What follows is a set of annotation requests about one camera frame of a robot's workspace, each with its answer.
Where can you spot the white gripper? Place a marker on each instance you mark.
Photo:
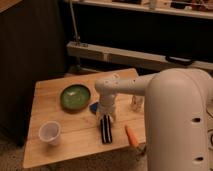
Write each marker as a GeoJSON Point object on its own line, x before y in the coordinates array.
{"type": "Point", "coordinates": [106, 106]}

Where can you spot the black striped eraser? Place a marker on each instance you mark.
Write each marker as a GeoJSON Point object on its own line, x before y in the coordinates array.
{"type": "Point", "coordinates": [106, 134]}

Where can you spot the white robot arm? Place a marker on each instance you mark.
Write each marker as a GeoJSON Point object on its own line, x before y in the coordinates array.
{"type": "Point", "coordinates": [174, 112]}

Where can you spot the green ceramic bowl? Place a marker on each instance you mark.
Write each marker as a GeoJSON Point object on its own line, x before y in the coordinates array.
{"type": "Point", "coordinates": [75, 97]}

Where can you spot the white ceramic cup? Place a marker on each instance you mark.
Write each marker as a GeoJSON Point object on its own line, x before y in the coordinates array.
{"type": "Point", "coordinates": [50, 132]}

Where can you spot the blue guitar pick object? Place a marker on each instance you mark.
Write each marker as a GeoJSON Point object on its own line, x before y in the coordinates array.
{"type": "Point", "coordinates": [93, 108]}

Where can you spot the white perforated cylinder object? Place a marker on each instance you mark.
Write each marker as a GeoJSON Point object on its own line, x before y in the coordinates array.
{"type": "Point", "coordinates": [136, 103]}

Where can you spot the orange carrot toy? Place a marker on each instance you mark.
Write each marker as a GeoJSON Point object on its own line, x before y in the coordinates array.
{"type": "Point", "coordinates": [131, 137]}

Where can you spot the wooden table board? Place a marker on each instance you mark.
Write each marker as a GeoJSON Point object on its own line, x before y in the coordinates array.
{"type": "Point", "coordinates": [80, 135]}

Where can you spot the grey metal beam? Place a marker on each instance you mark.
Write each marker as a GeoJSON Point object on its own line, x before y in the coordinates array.
{"type": "Point", "coordinates": [120, 56]}

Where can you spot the metal vertical pole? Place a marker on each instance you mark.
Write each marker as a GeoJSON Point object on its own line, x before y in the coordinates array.
{"type": "Point", "coordinates": [77, 37]}

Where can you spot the wooden shelf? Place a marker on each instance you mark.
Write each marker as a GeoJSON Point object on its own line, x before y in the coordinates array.
{"type": "Point", "coordinates": [154, 6]}

